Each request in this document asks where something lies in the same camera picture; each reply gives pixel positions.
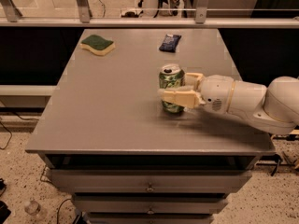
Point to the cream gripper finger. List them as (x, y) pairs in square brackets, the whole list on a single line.
[(188, 99), (193, 79)]

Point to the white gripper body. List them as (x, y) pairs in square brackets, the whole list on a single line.
[(215, 92)]

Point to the green soda can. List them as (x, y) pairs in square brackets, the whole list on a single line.
[(171, 76)]

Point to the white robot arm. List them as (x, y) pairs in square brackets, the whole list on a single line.
[(272, 109)]

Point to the dark blue snack packet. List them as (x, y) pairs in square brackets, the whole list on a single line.
[(170, 43)]

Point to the grey drawer cabinet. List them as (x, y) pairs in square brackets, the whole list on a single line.
[(105, 114)]

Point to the green and yellow sponge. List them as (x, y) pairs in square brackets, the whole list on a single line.
[(97, 45)]

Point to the top grey drawer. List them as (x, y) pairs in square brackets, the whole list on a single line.
[(148, 181)]

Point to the grey drawer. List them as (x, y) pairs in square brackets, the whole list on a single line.
[(148, 181), (156, 204)]

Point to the middle grey drawer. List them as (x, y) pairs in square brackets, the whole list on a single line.
[(156, 204)]

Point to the clear plastic water bottle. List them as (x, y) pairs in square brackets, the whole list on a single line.
[(33, 209)]

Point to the metal window railing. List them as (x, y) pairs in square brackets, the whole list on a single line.
[(150, 13)]

